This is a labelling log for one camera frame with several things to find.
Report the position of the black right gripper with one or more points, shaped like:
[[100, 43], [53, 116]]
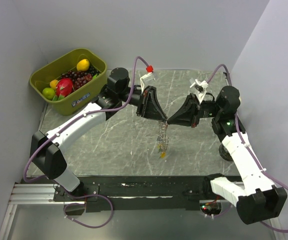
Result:
[[190, 110]]

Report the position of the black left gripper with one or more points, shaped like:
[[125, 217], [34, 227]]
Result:
[[149, 107]]

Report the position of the yellow key tag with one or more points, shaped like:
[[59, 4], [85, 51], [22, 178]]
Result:
[[162, 155]]

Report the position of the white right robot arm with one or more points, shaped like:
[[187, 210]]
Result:
[[259, 199]]

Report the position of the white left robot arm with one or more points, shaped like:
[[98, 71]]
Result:
[[47, 149]]

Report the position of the black tape roll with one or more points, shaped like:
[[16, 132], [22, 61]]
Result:
[[224, 153]]

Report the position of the dark red grape bunch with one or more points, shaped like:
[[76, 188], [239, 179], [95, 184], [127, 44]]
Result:
[[80, 78]]

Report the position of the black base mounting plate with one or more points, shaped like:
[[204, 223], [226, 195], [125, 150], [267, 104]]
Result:
[[124, 193]]

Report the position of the yellow lemon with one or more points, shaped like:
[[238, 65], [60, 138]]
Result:
[[83, 65]]

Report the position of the olive green plastic bin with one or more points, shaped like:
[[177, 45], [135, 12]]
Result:
[[77, 99]]

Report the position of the red dragon fruit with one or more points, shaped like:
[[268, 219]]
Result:
[[64, 88]]

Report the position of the small orange fruit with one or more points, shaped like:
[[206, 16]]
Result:
[[53, 83]]

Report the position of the green lime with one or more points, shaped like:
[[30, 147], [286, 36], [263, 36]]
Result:
[[49, 93]]

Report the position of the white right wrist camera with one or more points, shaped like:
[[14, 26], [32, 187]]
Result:
[[199, 88]]

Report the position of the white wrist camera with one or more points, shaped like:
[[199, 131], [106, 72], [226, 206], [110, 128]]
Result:
[[199, 88], [147, 78]]

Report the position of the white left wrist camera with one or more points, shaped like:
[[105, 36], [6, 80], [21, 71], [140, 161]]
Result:
[[147, 78]]

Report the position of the aluminium rail frame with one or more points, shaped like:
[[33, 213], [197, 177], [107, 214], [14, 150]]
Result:
[[22, 217]]

